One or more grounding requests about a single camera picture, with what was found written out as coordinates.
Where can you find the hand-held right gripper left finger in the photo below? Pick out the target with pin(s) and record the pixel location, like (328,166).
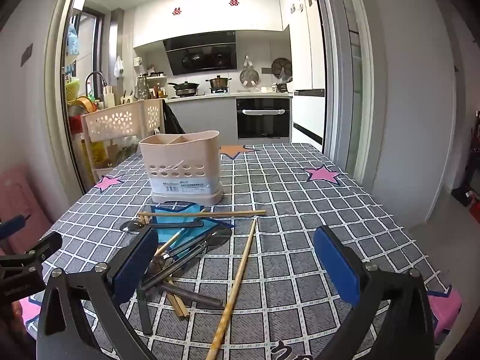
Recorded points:
(134,268)

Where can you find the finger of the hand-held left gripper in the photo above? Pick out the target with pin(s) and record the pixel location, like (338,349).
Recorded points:
(41,245)
(11,227)

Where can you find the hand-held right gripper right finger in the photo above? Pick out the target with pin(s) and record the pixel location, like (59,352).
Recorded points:
(337,266)

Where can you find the beige plastic utensil holder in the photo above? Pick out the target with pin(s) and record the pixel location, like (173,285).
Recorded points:
(183,165)

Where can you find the person's left hand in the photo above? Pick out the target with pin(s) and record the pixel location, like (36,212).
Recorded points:
(17,310)

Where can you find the grey checked star tablecloth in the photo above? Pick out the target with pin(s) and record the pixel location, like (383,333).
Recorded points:
(292,202)

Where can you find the yellow packet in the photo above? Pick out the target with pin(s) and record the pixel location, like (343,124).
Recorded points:
(98,153)

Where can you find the orange basin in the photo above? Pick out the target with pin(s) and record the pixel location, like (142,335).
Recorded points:
(85,104)

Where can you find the pink flower-cutout storage rack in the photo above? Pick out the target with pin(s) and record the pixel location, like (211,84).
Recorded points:
(120,120)

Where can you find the green plastic basket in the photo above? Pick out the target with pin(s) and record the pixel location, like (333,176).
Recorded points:
(73,89)

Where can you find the dark upright object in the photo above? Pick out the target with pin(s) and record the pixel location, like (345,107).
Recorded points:
(470,172)

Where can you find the black built-in oven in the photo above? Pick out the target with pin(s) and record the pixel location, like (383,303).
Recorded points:
(264,120)

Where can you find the grey kitchen counter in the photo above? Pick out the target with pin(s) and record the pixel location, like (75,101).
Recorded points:
(206,116)

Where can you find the kitchen faucet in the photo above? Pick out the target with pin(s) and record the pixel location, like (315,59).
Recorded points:
(95,77)

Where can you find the glass kettle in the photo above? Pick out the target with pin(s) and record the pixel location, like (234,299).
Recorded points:
(140,85)

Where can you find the black wok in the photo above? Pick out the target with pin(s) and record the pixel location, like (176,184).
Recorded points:
(184,87)

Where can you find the white plastic bag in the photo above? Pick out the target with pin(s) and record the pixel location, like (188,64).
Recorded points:
(119,67)

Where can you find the blue hanging bag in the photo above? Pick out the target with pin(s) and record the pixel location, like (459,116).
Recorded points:
(72,39)

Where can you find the white refrigerator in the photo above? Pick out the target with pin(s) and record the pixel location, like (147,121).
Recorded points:
(305,67)

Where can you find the steel cooking pot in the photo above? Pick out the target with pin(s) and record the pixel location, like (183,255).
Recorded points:
(219,81)

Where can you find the round dark steamer rack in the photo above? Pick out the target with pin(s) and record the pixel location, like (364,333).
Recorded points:
(281,66)

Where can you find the black range hood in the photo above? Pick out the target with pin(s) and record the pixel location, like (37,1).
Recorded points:
(202,56)

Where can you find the dark wall switch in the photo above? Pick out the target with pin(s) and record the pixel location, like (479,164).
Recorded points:
(27,53)

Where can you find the white wall cabinets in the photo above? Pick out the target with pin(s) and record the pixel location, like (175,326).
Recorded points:
(210,22)

